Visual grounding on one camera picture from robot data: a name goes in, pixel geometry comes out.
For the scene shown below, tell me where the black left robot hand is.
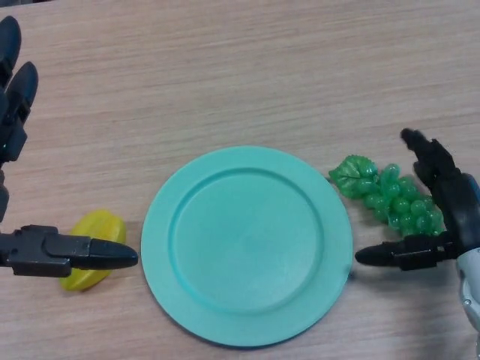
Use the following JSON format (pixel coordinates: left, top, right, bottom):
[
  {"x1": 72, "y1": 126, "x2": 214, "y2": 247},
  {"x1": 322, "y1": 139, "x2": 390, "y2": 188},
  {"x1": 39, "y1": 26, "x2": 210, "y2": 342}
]
[{"x1": 0, "y1": 15, "x2": 139, "y2": 278}]

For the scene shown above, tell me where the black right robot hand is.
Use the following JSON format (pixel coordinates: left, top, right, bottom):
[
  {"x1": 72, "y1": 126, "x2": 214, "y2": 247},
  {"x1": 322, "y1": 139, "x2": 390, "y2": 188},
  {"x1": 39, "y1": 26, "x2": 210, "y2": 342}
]
[{"x1": 354, "y1": 127, "x2": 480, "y2": 272}]

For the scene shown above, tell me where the green grapes bunch with leaf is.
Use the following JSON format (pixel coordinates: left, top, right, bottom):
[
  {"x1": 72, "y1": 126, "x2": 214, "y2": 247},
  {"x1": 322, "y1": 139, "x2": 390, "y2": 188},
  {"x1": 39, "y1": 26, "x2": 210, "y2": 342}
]
[{"x1": 328, "y1": 154, "x2": 447, "y2": 238}]

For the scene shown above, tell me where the teal round plate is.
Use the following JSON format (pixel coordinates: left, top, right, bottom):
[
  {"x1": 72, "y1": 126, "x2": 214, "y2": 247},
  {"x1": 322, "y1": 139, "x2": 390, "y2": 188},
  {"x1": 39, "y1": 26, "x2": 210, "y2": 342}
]
[{"x1": 141, "y1": 145, "x2": 353, "y2": 348}]

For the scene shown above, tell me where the yellow starfruit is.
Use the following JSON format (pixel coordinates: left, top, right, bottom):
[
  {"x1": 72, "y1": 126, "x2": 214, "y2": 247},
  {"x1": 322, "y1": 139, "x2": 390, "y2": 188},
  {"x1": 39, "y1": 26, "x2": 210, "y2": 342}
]
[{"x1": 59, "y1": 209, "x2": 128, "y2": 293}]

